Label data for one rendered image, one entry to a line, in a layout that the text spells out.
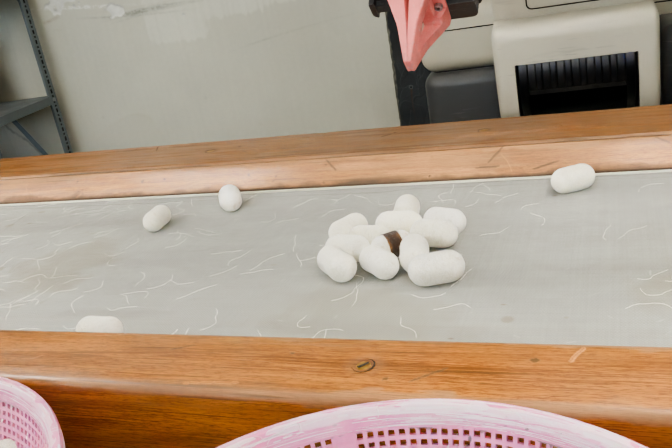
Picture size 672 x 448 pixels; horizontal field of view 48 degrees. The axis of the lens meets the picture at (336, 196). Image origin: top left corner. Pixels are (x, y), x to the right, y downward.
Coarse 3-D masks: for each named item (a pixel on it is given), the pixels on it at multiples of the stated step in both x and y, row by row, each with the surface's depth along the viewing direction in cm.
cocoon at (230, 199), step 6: (228, 186) 71; (234, 186) 71; (222, 192) 70; (228, 192) 69; (234, 192) 69; (222, 198) 69; (228, 198) 69; (234, 198) 69; (240, 198) 70; (222, 204) 69; (228, 204) 69; (234, 204) 69; (240, 204) 70; (228, 210) 70; (234, 210) 70
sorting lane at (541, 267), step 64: (256, 192) 74; (320, 192) 71; (384, 192) 68; (448, 192) 65; (512, 192) 62; (576, 192) 60; (640, 192) 58; (0, 256) 70; (64, 256) 67; (128, 256) 64; (192, 256) 61; (256, 256) 59; (512, 256) 51; (576, 256) 50; (640, 256) 48; (0, 320) 56; (64, 320) 54; (128, 320) 52; (192, 320) 51; (256, 320) 49; (320, 320) 47; (384, 320) 46; (448, 320) 45; (512, 320) 43; (576, 320) 42; (640, 320) 41
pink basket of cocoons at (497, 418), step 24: (336, 408) 33; (360, 408) 33; (384, 408) 33; (408, 408) 33; (432, 408) 32; (456, 408) 32; (480, 408) 32; (504, 408) 31; (528, 408) 31; (264, 432) 33; (288, 432) 33; (312, 432) 33; (336, 432) 33; (360, 432) 33; (384, 432) 33; (408, 432) 33; (480, 432) 32; (504, 432) 31; (528, 432) 31; (552, 432) 30; (576, 432) 29; (600, 432) 29
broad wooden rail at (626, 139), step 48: (192, 144) 87; (240, 144) 83; (288, 144) 80; (336, 144) 76; (384, 144) 73; (432, 144) 71; (480, 144) 68; (528, 144) 66; (576, 144) 65; (624, 144) 63; (0, 192) 87; (48, 192) 85; (96, 192) 82; (144, 192) 80; (192, 192) 77
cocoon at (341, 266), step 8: (328, 248) 53; (336, 248) 52; (320, 256) 53; (328, 256) 52; (336, 256) 51; (344, 256) 51; (352, 256) 52; (320, 264) 53; (328, 264) 51; (336, 264) 51; (344, 264) 51; (352, 264) 51; (328, 272) 51; (336, 272) 51; (344, 272) 51; (352, 272) 51; (336, 280) 51; (344, 280) 51
